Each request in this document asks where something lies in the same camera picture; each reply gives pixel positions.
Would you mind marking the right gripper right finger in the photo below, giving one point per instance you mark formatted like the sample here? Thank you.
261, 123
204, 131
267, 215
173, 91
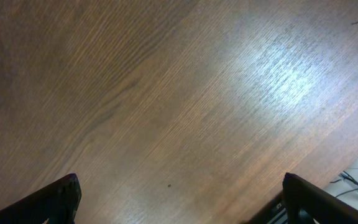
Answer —
306, 203

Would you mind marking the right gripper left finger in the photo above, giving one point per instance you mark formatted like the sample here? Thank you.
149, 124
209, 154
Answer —
57, 202

